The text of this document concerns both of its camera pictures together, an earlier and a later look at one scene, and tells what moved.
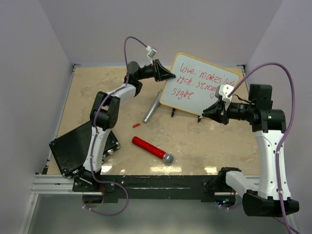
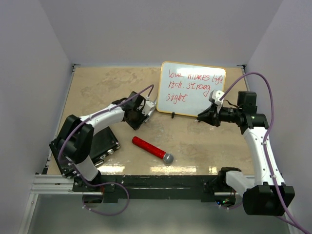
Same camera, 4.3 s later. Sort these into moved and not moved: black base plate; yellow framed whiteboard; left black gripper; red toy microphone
Moved: left black gripper; yellow framed whiteboard
Not moved: red toy microphone; black base plate
